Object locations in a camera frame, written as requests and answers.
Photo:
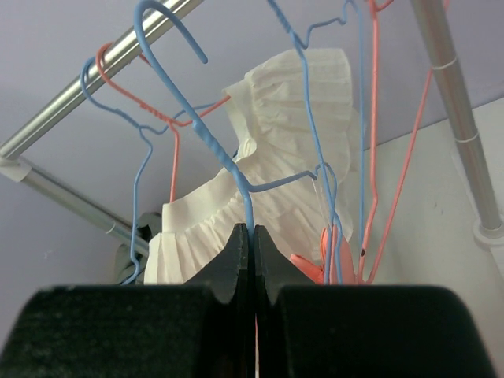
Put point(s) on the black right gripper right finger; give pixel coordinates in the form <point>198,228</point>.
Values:
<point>312,330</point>

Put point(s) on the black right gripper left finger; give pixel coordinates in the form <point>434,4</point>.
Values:
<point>196,329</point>

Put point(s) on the salmon pink skirt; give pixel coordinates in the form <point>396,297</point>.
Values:
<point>341,258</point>

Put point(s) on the blue wire hanger grey skirt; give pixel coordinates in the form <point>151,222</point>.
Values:
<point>246,189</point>

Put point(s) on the white pleated skirt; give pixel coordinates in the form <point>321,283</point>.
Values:
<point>288,113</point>

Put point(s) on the silver white clothes rack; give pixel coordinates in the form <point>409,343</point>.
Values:
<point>431,19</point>

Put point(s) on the empty pink wire hanger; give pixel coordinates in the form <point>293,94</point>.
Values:
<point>389,247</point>

